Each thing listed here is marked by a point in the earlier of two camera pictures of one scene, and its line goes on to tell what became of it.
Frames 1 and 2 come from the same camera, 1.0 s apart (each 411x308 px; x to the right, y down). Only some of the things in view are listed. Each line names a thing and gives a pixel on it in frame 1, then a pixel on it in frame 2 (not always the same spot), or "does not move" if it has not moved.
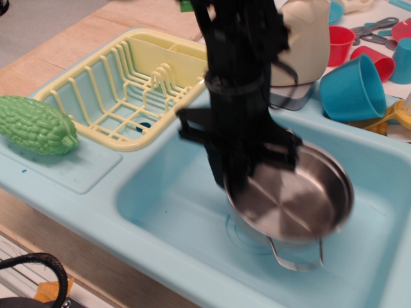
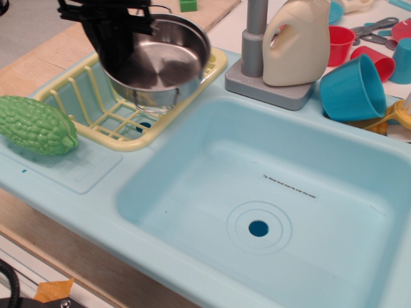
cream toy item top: x=354 y=5 does not move
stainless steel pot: x=293 y=211 → x=166 y=64
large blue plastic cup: x=352 y=92 does not move
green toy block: x=186 y=6 does not move
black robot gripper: x=239 y=130 → x=110 y=27
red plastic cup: x=341 y=39 does not move
